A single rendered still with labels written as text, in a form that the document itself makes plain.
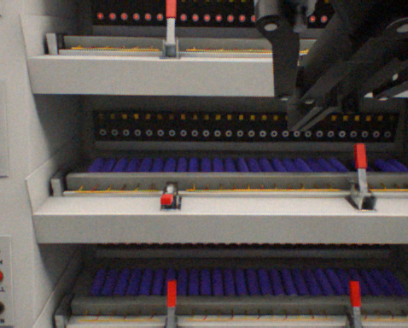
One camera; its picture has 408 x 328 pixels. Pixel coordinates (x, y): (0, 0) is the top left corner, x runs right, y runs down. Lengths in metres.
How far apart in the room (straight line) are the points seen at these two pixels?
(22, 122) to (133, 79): 0.15
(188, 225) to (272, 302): 0.20
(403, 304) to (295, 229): 0.24
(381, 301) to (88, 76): 0.55
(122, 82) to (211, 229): 0.23
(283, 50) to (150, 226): 0.35
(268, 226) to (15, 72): 0.38
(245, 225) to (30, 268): 0.29
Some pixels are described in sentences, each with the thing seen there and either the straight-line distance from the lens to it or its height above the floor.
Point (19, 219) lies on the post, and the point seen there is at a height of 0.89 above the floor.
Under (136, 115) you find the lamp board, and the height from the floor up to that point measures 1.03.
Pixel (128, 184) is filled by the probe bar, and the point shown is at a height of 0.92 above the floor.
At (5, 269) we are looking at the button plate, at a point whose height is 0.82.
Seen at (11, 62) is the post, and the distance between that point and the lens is 0.51.
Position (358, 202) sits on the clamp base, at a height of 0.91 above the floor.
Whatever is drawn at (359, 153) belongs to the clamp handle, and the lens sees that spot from 0.53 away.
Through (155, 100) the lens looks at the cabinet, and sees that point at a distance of 0.65.
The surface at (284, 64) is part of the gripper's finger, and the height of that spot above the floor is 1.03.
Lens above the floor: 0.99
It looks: 5 degrees down
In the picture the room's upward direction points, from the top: straight up
